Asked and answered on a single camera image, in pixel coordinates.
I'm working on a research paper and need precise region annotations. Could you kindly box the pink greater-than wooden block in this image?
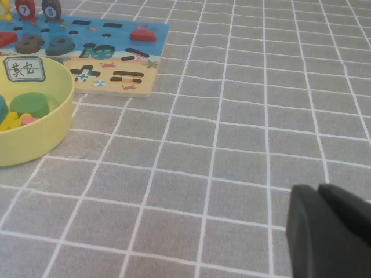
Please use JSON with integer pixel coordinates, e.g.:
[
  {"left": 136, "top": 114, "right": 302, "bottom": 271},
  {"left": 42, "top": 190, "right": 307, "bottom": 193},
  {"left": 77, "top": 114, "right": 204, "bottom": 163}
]
[{"left": 19, "top": 112, "right": 40, "bottom": 126}]

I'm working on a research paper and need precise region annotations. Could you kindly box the grey white-grid tablecloth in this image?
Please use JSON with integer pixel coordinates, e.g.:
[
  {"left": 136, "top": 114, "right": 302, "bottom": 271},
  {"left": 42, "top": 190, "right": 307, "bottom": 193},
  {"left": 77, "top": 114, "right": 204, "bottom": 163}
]
[{"left": 0, "top": 0, "right": 371, "bottom": 278}]

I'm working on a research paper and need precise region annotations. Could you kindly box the yellow plastic bowl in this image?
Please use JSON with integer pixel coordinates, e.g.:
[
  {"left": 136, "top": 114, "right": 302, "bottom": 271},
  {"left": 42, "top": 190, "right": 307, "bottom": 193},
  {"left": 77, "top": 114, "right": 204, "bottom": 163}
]
[{"left": 0, "top": 54, "right": 75, "bottom": 167}]

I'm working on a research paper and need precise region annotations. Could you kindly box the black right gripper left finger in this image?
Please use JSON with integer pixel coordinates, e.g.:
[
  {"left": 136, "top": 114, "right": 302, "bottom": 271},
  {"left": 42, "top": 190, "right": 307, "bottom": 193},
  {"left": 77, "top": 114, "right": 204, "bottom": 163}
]
[{"left": 286, "top": 184, "right": 371, "bottom": 278}]

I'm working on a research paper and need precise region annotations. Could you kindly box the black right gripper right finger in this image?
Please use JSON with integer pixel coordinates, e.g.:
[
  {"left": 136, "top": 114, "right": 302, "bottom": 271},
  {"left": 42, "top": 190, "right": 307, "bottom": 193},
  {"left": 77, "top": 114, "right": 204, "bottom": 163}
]
[{"left": 317, "top": 182, "right": 371, "bottom": 246}]

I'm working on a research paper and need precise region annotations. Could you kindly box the teal heart wooden block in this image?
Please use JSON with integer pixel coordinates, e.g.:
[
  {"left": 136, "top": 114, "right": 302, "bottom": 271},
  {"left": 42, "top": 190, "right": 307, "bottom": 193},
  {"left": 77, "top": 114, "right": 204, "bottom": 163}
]
[{"left": 0, "top": 94, "right": 10, "bottom": 124}]

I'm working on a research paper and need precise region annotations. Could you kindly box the yellow fish peg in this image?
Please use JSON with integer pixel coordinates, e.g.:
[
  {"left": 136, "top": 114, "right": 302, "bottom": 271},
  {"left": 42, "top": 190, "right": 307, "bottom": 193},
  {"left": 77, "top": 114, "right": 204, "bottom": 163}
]
[{"left": 0, "top": 1, "right": 13, "bottom": 20}]

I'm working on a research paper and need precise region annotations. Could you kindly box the wooden number puzzle board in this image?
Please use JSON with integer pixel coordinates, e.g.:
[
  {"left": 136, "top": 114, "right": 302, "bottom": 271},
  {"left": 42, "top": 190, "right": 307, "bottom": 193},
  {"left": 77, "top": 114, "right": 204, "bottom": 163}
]
[{"left": 0, "top": 13, "right": 170, "bottom": 98}]

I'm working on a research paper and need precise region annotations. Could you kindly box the red fish peg seven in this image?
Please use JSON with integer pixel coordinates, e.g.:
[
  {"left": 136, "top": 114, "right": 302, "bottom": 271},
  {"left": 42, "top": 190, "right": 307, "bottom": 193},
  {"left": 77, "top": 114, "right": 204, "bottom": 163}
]
[{"left": 14, "top": 0, "right": 38, "bottom": 21}]

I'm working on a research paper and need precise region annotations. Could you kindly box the brown fish peg eight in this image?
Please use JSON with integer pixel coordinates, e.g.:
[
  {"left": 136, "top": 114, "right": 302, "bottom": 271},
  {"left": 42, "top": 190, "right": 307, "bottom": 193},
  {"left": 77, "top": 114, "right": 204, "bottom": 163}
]
[{"left": 40, "top": 0, "right": 64, "bottom": 24}]

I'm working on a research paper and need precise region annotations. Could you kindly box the green round wooden block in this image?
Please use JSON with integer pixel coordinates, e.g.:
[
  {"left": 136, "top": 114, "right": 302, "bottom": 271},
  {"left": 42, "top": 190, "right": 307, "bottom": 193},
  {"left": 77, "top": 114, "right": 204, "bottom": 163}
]
[{"left": 10, "top": 92, "right": 50, "bottom": 119}]

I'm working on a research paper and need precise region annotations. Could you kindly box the dark grey wooden number nine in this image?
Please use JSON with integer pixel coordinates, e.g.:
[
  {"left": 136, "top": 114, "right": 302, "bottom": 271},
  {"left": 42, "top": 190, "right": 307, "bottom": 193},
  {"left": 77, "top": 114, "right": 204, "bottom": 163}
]
[{"left": 45, "top": 36, "right": 75, "bottom": 56}]

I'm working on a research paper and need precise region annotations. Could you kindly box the yellow plus wooden block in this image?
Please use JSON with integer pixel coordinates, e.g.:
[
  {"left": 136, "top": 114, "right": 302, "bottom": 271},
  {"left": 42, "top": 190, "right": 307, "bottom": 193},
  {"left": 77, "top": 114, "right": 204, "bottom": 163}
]
[{"left": 0, "top": 111, "right": 24, "bottom": 131}]

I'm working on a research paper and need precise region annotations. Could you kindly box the brown wooden number eight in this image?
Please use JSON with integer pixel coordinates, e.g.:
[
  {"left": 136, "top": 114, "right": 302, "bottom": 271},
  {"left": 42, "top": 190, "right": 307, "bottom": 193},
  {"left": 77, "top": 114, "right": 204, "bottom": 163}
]
[{"left": 14, "top": 33, "right": 45, "bottom": 54}]

